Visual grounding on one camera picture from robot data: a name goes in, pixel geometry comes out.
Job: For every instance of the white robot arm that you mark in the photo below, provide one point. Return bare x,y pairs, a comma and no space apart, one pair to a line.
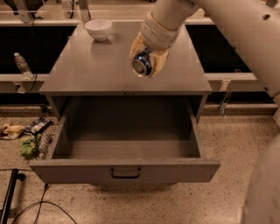
252,28

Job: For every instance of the open grey top drawer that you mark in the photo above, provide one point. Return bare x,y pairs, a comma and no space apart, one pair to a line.
156,134

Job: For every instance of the clear plastic water bottle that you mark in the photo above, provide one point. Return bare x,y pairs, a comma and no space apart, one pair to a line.
23,66

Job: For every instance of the green snack bag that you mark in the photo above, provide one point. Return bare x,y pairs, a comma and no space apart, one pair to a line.
29,145

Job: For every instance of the black drawer handle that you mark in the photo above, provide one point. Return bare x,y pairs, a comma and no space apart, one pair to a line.
125,173

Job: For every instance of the checkered snack bag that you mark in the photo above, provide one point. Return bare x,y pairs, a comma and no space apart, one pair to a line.
44,141

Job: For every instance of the black metal stand leg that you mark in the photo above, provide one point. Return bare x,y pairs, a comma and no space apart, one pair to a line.
14,177

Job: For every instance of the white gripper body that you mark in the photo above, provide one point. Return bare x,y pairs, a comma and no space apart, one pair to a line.
157,36

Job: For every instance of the dark blue snack bag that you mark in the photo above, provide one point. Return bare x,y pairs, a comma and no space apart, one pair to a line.
37,126

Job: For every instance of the grey metal cabinet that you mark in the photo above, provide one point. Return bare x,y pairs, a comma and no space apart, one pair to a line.
86,67

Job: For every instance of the yellow crumpled snack bag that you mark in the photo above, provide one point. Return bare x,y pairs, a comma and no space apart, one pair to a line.
10,132

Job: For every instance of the white ceramic bowl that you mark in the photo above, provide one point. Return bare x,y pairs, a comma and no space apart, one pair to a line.
99,29

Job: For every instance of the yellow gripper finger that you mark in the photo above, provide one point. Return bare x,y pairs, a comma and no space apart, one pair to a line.
157,60
139,46

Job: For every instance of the blue pepsi can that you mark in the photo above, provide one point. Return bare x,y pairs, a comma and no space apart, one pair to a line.
141,65

